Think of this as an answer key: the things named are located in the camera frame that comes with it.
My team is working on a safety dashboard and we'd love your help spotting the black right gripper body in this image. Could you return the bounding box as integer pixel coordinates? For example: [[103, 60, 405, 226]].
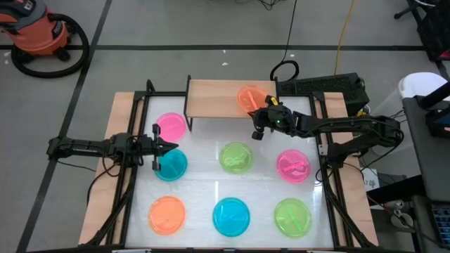
[[251, 95, 296, 141]]

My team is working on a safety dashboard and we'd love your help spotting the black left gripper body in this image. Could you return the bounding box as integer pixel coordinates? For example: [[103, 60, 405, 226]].
[[139, 123, 162, 172]]

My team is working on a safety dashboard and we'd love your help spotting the orange translucent plastic plate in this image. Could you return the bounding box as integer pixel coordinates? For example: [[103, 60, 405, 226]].
[[147, 195, 186, 236], [236, 85, 270, 114]]

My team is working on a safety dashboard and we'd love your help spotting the pink translucent plastic plate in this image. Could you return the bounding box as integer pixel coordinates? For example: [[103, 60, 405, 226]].
[[155, 112, 187, 143], [276, 148, 312, 184]]

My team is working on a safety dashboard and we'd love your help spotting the cyan translucent plastic plate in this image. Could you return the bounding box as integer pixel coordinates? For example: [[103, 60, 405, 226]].
[[153, 148, 188, 183], [212, 197, 252, 238]]

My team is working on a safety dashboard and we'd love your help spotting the green translucent plastic plate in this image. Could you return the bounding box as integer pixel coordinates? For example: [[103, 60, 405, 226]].
[[219, 141, 253, 175], [274, 197, 313, 239]]

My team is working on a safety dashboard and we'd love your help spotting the wooden shelf with black legs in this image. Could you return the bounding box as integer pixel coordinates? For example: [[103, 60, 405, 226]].
[[183, 74, 281, 131]]

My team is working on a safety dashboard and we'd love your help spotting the wooden table board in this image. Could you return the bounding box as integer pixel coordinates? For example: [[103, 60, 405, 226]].
[[77, 91, 380, 247]]

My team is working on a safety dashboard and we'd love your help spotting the black computer case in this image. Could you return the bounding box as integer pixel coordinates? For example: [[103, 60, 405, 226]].
[[277, 72, 371, 117]]

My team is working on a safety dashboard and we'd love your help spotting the white paper label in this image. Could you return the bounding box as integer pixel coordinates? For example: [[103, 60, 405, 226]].
[[361, 167, 380, 193]]

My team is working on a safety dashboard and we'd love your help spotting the orange shop vacuum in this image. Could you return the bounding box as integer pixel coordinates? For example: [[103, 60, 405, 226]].
[[10, 13, 90, 79], [0, 0, 71, 63]]

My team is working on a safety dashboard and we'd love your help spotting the white lidded bin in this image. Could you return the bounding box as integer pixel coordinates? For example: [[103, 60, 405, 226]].
[[372, 72, 449, 155]]

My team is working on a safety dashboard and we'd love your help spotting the grey desk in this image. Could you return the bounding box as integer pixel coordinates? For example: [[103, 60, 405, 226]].
[[402, 96, 450, 201]]

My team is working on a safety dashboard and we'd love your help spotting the black office chair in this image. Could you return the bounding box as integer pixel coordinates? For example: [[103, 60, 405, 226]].
[[393, 0, 450, 63]]

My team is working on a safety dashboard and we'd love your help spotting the keyboard with blue keys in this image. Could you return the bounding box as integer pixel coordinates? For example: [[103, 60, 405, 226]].
[[430, 203, 450, 247]]

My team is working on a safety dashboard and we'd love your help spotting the black aluminium table frame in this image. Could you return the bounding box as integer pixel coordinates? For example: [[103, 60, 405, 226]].
[[84, 79, 379, 249]]

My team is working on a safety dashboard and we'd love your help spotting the black looped floor cable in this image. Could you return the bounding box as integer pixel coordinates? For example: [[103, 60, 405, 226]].
[[269, 0, 300, 82]]

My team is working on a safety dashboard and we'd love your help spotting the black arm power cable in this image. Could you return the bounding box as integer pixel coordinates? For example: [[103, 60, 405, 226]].
[[86, 161, 122, 208]]

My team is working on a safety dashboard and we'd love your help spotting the yellow floor cable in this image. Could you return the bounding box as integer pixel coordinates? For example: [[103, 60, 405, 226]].
[[333, 0, 358, 75]]

